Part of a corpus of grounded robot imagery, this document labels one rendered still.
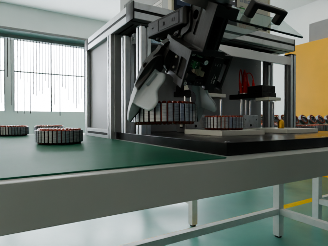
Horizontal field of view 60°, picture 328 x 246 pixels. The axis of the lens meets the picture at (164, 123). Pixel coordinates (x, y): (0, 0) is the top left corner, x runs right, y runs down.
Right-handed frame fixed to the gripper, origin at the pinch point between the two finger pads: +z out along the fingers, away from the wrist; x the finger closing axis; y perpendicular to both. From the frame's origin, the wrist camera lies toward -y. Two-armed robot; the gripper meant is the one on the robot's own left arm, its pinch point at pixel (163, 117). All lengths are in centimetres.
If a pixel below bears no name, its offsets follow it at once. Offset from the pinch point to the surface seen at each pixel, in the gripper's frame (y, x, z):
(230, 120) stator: -9.0, 25.3, 5.7
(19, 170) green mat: 7.7, -22.5, 2.7
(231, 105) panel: -39, 55, 16
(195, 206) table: -81, 103, 122
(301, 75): -228, 370, 55
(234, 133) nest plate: -5.3, 24.1, 7.2
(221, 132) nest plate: -5.4, 20.3, 6.9
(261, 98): -22, 49, 5
